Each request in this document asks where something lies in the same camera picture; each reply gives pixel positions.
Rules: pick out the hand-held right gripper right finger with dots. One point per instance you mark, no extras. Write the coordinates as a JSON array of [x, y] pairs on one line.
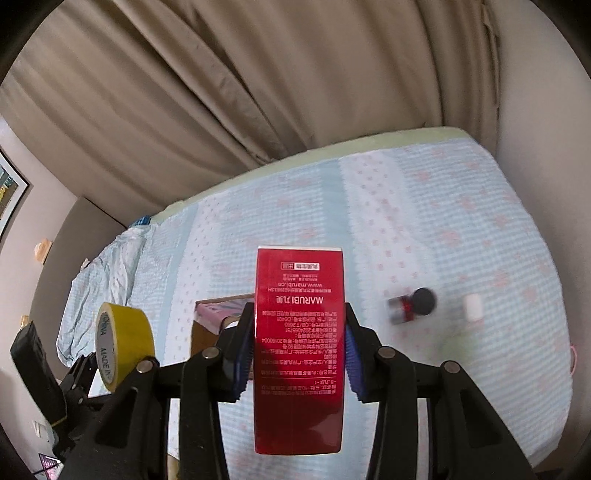
[[353, 364]]

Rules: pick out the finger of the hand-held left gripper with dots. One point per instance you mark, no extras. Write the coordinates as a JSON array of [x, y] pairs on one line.
[[83, 376]]

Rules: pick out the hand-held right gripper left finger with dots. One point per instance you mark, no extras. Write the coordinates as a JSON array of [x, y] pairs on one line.
[[239, 369]]

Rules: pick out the red printed carton box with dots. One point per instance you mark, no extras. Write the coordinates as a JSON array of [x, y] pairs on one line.
[[299, 350]]

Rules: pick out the yellow tape roll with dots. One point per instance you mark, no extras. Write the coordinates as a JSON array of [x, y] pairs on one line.
[[131, 334]]

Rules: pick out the brown cardboard box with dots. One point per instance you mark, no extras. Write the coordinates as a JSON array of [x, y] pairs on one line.
[[203, 341]]

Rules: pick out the pink striped box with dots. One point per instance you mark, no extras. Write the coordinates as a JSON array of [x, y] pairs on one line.
[[217, 311]]

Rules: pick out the small bottle with black cap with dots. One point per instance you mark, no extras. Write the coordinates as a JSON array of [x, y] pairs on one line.
[[413, 304]]

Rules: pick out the brown padded headboard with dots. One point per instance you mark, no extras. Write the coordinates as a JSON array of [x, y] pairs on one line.
[[74, 249]]

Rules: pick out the small white case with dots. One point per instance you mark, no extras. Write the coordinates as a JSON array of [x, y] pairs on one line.
[[473, 308]]

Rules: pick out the light blue patterned bedsheet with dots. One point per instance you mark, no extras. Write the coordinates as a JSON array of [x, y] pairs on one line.
[[415, 221]]

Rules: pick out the small blue item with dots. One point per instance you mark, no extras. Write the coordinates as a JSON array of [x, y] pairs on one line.
[[141, 220]]

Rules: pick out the pale green mattress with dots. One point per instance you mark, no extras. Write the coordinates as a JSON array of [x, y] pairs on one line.
[[323, 146]]

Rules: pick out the beige curtain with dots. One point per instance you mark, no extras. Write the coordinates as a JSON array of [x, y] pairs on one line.
[[231, 92]]

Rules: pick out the white wall socket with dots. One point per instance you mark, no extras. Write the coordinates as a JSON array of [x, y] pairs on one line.
[[42, 422]]

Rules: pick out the peach wall hook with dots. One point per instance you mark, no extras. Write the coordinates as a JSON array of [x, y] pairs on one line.
[[42, 250]]

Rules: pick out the framed wall picture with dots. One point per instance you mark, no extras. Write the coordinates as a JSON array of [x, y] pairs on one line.
[[9, 194]]

